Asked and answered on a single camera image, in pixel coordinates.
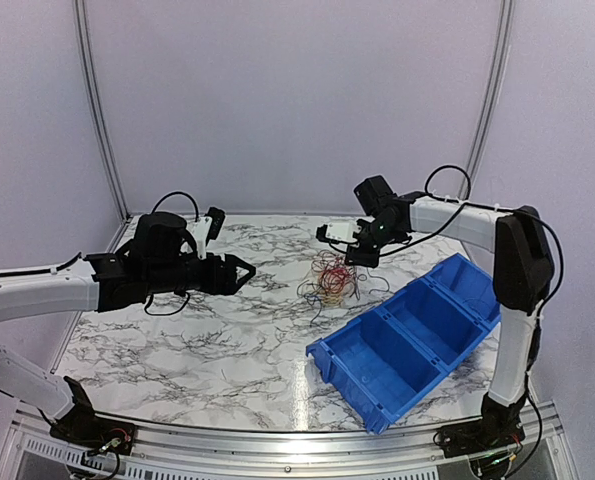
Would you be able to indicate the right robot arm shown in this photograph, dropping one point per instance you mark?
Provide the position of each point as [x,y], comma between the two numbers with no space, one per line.
[523,269]

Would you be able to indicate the aluminium front frame rail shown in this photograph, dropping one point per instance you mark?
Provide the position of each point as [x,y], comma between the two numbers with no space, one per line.
[162,451]

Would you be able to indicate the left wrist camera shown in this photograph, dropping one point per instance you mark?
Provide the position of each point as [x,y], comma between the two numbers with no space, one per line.
[205,229]

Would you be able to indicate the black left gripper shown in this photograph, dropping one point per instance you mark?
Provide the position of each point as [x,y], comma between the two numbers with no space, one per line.
[228,285]

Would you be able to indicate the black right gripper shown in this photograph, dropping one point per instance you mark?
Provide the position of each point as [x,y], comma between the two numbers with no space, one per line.
[362,260]

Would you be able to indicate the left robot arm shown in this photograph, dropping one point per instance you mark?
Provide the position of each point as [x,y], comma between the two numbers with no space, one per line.
[166,254]

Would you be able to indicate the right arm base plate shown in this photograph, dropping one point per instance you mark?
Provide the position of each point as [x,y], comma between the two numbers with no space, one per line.
[477,436]

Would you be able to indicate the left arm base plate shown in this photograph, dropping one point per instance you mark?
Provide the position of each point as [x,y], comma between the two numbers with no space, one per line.
[94,433]

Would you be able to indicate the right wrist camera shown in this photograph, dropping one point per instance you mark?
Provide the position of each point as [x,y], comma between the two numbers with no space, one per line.
[339,233]

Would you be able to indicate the blue three-compartment bin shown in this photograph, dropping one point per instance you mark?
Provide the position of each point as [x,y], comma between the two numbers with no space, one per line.
[387,359]

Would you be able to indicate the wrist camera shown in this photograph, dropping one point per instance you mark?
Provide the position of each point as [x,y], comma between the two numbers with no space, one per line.
[339,233]
[205,229]

